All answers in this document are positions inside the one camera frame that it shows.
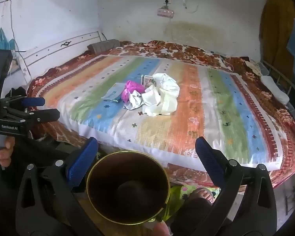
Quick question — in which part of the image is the metal rack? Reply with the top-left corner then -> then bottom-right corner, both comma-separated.
259,60 -> 295,126

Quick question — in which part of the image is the white power strip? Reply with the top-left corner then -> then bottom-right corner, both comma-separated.
157,8 -> 174,18

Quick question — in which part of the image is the colourful striped blanket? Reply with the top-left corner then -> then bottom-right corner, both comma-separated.
41,54 -> 286,173

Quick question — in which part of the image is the brown hanging garment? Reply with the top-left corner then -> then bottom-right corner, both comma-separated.
259,0 -> 295,79

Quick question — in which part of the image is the grey pillow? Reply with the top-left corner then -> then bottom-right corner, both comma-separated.
87,39 -> 121,54

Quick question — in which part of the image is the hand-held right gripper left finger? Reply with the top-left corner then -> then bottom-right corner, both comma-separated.
15,137 -> 106,236

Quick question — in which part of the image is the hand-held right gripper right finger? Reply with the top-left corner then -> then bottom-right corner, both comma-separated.
195,136 -> 277,236

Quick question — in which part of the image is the small printed box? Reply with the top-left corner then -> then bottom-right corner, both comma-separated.
141,74 -> 155,85

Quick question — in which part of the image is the green dotted slipper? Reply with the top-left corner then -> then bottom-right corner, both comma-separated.
162,184 -> 222,224

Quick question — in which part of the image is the large white plastic bag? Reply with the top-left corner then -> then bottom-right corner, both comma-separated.
151,73 -> 180,115

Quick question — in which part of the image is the brown bin with yellow rim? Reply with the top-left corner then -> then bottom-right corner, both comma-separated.
86,150 -> 171,225

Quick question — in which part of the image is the person's left hand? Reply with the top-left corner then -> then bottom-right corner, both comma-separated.
0,137 -> 16,168

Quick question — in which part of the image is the white headboard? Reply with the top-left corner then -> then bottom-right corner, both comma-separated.
20,31 -> 107,85

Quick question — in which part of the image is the person's right leg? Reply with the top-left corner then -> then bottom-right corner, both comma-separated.
171,197 -> 220,236

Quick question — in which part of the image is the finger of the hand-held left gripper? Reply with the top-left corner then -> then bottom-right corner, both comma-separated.
4,108 -> 61,126
4,96 -> 46,108

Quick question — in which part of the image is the person's bare foot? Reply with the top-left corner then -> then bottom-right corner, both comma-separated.
186,187 -> 215,205

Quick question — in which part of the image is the striped colourful bedspread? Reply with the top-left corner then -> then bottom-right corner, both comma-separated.
27,41 -> 295,190

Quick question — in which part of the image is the pink plastic bag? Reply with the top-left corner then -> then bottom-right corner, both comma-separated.
121,80 -> 145,103

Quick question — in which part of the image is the blue booklet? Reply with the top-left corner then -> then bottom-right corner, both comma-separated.
101,83 -> 127,103

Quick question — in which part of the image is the white cloth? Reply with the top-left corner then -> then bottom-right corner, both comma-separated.
261,76 -> 290,105

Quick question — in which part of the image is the dark cloth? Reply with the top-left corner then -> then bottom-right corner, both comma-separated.
5,87 -> 27,100

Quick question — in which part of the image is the white cable loop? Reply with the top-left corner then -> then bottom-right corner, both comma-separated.
182,0 -> 199,14

